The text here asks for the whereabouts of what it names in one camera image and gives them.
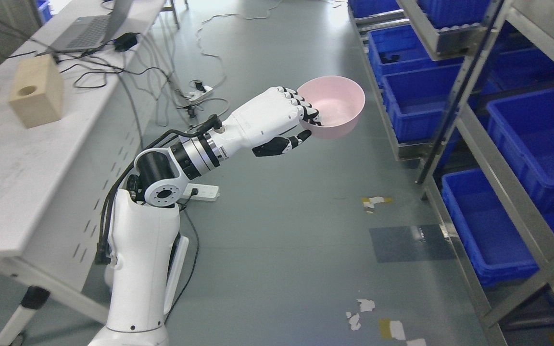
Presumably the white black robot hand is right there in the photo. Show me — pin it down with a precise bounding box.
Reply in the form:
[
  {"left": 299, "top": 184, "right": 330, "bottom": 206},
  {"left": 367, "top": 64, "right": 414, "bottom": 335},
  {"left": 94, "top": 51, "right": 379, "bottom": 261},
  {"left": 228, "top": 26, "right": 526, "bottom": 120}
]
[{"left": 212, "top": 86, "right": 322, "bottom": 158}]

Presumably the pink bowl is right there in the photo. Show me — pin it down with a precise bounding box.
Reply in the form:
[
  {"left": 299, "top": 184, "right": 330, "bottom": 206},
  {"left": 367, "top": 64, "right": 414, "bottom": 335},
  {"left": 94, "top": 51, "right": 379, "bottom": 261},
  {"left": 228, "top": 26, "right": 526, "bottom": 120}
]
[{"left": 297, "top": 76, "right": 365, "bottom": 139}]

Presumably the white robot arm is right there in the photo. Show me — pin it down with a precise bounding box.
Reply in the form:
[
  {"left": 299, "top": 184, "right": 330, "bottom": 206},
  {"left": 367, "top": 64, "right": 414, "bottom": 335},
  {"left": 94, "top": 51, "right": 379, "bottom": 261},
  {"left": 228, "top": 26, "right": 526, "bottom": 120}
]
[{"left": 90, "top": 114, "right": 222, "bottom": 346}]

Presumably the steel shelf rack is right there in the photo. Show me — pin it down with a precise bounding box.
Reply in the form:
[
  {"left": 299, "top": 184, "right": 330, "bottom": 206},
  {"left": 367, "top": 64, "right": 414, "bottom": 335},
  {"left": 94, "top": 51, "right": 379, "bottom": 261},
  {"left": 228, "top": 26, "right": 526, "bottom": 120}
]
[{"left": 350, "top": 0, "right": 554, "bottom": 346}]

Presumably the white power strip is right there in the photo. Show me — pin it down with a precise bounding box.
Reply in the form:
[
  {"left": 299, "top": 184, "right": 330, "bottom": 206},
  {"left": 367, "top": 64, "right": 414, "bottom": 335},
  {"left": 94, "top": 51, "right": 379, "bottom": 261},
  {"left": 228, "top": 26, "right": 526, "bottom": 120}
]
[{"left": 180, "top": 183, "right": 220, "bottom": 202}]

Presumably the black power adapter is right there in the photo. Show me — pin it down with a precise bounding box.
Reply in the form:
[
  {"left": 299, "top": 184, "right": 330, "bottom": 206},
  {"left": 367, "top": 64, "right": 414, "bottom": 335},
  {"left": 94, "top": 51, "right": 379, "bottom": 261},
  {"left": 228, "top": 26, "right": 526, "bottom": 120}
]
[{"left": 113, "top": 32, "right": 138, "bottom": 52}]

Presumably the grey laptop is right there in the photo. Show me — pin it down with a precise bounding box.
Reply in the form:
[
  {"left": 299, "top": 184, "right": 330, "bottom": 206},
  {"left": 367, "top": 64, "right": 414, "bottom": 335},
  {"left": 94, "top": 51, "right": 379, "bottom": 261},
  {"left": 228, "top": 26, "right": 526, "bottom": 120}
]
[{"left": 49, "top": 0, "right": 132, "bottom": 53}]

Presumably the white desk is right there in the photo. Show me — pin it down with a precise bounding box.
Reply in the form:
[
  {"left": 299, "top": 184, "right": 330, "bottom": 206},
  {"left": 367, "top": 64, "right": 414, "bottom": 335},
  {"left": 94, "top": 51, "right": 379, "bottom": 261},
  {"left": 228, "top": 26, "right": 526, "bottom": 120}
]
[{"left": 0, "top": 0, "right": 165, "bottom": 345}]

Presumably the wooden block with hole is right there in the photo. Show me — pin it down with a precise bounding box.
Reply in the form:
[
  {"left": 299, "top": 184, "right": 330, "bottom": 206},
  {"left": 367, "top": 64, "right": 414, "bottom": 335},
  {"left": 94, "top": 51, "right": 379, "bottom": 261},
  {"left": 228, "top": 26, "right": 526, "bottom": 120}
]
[{"left": 8, "top": 66, "right": 63, "bottom": 129}]

